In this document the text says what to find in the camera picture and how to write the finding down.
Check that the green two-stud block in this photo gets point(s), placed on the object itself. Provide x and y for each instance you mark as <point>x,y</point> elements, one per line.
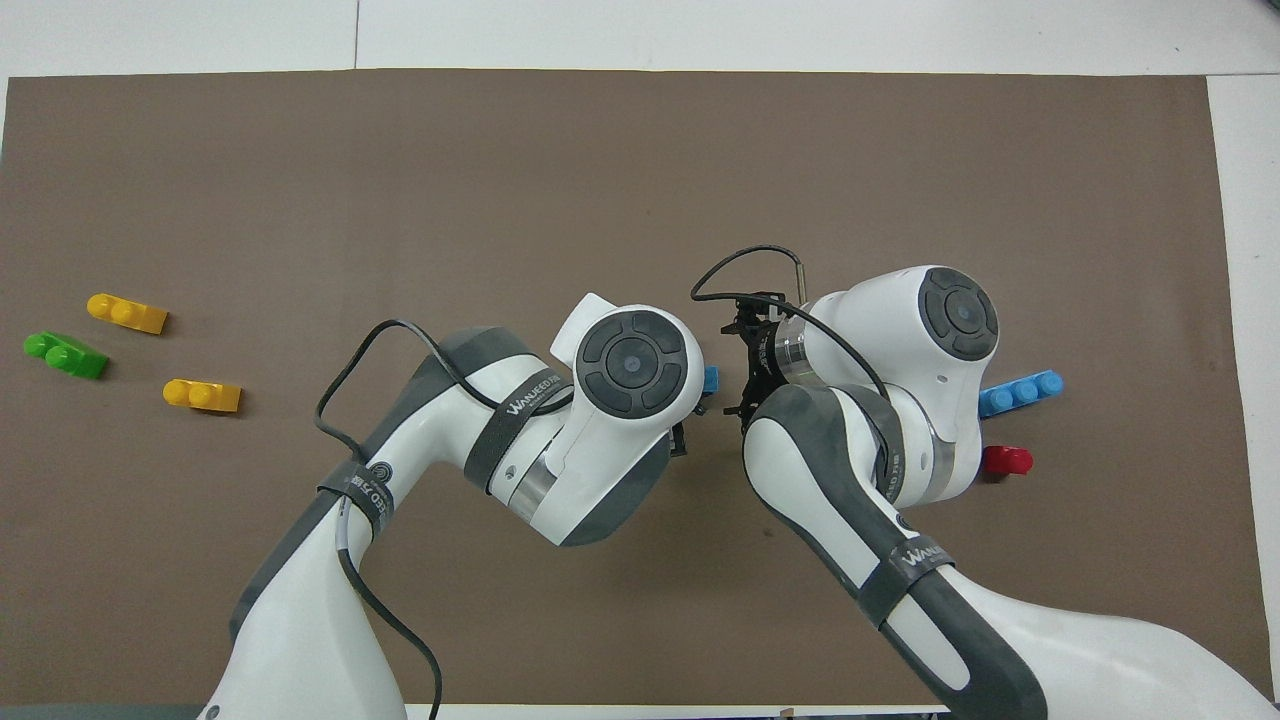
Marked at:
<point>68,356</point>

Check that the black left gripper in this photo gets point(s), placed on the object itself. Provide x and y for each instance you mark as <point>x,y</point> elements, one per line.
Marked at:
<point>680,442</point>

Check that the blue three-stud block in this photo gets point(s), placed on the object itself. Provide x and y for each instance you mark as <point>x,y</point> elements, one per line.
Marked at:
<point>1025,392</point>
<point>712,379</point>

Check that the brown table mat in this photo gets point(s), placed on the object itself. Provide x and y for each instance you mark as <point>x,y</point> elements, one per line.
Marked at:
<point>640,160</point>

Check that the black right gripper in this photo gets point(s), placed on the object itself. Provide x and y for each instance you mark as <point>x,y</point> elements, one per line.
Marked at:
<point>755,350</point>

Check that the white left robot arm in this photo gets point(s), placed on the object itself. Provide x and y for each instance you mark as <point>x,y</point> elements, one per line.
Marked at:
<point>600,450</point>

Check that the yellow two-stud block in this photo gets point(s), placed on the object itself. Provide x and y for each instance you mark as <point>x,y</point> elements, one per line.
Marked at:
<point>125,313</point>
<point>202,396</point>

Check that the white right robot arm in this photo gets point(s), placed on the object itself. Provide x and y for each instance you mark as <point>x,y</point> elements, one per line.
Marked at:
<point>900,330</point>

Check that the red single-stud block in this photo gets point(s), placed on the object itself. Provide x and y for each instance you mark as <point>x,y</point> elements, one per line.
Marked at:
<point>1010,460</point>

